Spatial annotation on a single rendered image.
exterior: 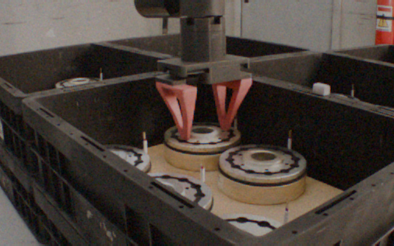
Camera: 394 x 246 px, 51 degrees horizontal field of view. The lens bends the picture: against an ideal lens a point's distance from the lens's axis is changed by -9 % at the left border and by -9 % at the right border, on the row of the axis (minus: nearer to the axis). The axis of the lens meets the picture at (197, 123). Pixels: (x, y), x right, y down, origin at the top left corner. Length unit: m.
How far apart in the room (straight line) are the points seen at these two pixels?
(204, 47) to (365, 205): 0.31
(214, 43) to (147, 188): 0.29
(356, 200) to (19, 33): 3.78
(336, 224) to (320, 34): 3.52
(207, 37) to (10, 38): 3.45
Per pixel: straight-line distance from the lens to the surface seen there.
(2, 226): 0.74
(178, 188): 0.43
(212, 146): 0.55
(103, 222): 0.39
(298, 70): 0.83
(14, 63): 0.95
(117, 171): 0.32
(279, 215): 0.46
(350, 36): 3.69
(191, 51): 0.54
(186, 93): 0.52
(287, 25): 3.92
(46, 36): 4.10
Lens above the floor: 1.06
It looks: 18 degrees down
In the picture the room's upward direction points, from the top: straight up
